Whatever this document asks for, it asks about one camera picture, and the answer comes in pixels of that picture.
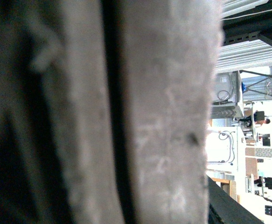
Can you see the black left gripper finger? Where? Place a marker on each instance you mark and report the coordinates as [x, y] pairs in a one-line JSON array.
[[225, 210]]

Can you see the brown basket handle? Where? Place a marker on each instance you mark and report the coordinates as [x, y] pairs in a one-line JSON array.
[[104, 109]]

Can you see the grey machine cabinet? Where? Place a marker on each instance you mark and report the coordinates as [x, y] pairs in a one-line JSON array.
[[227, 98]]

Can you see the white vertical blinds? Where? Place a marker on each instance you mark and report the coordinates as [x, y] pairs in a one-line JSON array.
[[252, 58]]

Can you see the white cabinet with cables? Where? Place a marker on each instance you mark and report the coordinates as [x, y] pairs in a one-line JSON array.
[[225, 149]]

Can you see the black right shelf post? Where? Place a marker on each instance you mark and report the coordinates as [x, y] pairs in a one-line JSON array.
[[251, 27]]

